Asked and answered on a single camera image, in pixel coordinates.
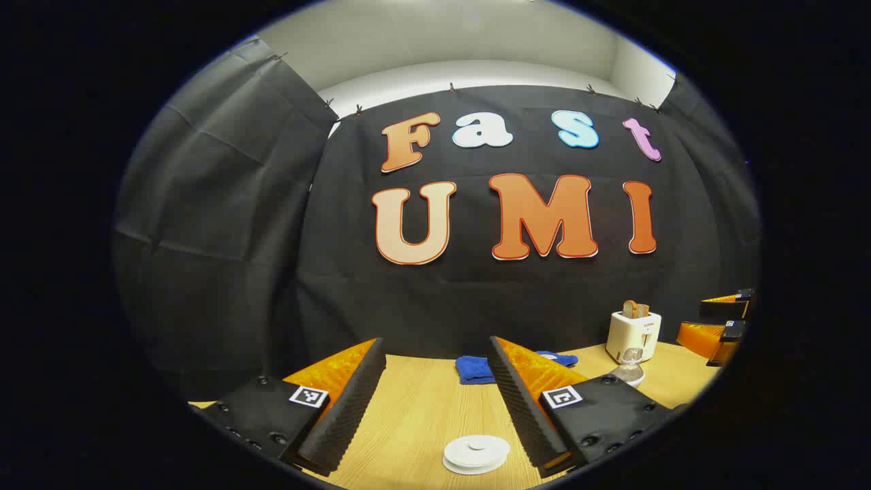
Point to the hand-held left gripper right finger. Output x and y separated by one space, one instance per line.
524 415

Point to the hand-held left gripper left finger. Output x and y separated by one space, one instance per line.
343 415

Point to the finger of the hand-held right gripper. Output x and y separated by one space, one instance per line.
725 309
701 339

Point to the white teacup lid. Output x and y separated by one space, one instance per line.
476 446

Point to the clear water bottle green label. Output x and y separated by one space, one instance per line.
631 359

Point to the brown toast slice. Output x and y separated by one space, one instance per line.
643 310
630 309

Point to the blue folded towel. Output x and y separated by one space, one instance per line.
473 371

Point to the white toaster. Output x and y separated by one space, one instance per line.
633 333

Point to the black backdrop cloth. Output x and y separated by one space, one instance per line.
476 299

